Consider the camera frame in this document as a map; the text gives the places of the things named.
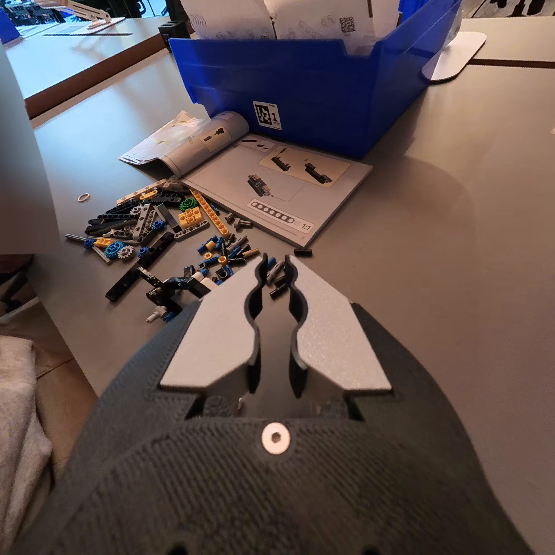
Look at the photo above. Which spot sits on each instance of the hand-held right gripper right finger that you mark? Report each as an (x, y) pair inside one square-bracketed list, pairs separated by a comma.
[(342, 347)]

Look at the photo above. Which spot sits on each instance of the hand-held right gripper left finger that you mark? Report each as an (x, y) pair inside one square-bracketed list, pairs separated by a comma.
[(208, 342)]

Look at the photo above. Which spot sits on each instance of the pile of lego pieces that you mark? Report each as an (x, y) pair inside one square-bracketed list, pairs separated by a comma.
[(108, 219)]

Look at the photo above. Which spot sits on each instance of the black lego assembly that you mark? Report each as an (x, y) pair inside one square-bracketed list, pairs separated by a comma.
[(162, 295)]

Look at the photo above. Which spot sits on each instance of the long black lego beam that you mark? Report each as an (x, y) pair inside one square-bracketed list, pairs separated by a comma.
[(138, 269)]

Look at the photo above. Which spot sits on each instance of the small black lego pin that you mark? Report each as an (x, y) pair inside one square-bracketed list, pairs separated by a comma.
[(302, 251)]

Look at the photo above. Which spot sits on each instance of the grey lego gear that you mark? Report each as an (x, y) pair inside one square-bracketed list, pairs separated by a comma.
[(122, 255)]

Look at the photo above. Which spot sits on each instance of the long yellow lego beam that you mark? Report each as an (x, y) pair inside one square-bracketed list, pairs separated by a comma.
[(210, 214)]

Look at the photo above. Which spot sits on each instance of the large blue lego gear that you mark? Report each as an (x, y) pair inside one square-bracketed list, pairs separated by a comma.
[(113, 253)]

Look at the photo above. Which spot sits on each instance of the green lego gear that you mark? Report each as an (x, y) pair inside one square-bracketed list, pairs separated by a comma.
[(184, 203)]

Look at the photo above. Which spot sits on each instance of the yellow lego connector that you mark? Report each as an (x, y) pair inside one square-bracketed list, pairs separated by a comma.
[(103, 243)]

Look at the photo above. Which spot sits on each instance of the lego instruction booklet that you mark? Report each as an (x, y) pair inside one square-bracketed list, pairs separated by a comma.
[(216, 182)]

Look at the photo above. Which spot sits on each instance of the grey zip hoodie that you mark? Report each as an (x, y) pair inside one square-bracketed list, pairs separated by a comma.
[(17, 412)]

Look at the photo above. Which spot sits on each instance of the blue plastic bin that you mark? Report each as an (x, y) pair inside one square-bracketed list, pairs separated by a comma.
[(325, 78)]

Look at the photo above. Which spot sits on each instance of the black box device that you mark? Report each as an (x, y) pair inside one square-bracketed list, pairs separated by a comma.
[(173, 37)]

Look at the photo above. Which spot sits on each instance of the white monitor stand base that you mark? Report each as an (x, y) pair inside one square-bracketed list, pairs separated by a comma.
[(459, 52)]

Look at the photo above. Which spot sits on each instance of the white paper bag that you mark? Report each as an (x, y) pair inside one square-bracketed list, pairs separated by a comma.
[(225, 17)]

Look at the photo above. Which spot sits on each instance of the white plastic bags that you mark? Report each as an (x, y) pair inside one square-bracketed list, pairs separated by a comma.
[(325, 17)]

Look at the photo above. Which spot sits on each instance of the white desk stand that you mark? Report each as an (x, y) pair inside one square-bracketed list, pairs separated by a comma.
[(97, 15)]

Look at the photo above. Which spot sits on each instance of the yellow lego frame block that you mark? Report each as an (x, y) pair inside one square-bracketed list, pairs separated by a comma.
[(184, 219)]

